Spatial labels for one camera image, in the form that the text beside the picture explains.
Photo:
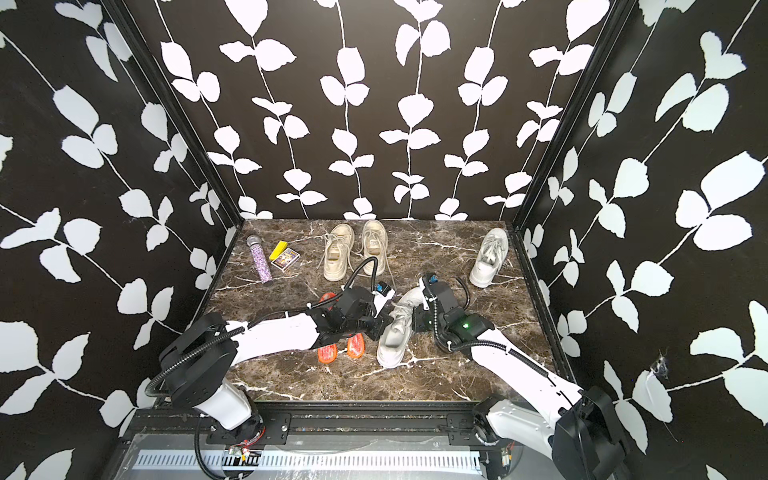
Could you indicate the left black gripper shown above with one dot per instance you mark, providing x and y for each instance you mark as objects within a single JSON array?
[{"x": 379, "y": 324}]

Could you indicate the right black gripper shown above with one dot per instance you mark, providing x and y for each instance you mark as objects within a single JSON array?
[{"x": 419, "y": 324}]

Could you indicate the red orange insole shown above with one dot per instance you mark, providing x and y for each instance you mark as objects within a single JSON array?
[{"x": 327, "y": 354}]

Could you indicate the white sneaker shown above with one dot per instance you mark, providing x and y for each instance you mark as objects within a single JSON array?
[
  {"x": 490, "y": 259},
  {"x": 395, "y": 337}
]

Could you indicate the beige lace sneaker one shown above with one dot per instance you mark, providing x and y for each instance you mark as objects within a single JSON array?
[
  {"x": 375, "y": 244},
  {"x": 337, "y": 252}
]

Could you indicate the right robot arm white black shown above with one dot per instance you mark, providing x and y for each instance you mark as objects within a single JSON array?
[{"x": 576, "y": 428}]

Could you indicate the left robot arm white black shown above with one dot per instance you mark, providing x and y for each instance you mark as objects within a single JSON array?
[{"x": 194, "y": 367}]

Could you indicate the purple card box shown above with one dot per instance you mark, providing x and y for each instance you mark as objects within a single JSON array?
[{"x": 286, "y": 259}]

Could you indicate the yellow small block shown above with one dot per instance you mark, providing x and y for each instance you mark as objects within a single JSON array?
[{"x": 278, "y": 250}]

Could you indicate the purple glitter bottle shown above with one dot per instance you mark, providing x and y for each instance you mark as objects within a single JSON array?
[{"x": 259, "y": 258}]

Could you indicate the white ventilation grille strip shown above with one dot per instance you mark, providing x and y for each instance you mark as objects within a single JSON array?
[{"x": 279, "y": 460}]

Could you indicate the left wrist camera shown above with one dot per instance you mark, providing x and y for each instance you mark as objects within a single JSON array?
[{"x": 383, "y": 293}]

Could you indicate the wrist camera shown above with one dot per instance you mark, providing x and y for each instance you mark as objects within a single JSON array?
[
  {"x": 383, "y": 293},
  {"x": 428, "y": 281}
]

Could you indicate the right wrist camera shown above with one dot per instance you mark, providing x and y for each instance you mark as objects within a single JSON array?
[{"x": 428, "y": 281}]

